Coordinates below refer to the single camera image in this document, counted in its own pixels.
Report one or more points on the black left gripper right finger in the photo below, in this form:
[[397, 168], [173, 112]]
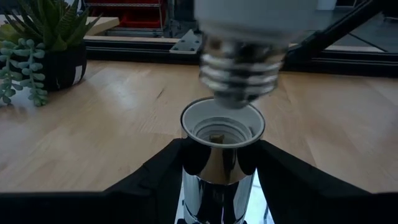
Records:
[[298, 193]]

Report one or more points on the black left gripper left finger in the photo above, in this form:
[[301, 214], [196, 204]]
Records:
[[149, 193]]

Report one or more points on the chrome lamp socket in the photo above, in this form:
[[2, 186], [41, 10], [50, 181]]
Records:
[[222, 165]]

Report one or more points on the white lightbulb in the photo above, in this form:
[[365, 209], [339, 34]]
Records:
[[242, 71]]

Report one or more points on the grey metal mounting plate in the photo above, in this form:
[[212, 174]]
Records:
[[186, 43]]

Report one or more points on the red storage bin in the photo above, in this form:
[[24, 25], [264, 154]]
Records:
[[140, 18]]

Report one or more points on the light wooden desk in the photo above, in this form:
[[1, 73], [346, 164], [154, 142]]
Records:
[[105, 23]]

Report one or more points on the metal storage shelf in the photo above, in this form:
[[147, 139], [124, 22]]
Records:
[[124, 4]]

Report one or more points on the potted green succulent plant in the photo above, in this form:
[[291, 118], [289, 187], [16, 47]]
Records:
[[46, 25]]

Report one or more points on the black aluminium frame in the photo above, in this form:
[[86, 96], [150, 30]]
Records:
[[130, 53]]

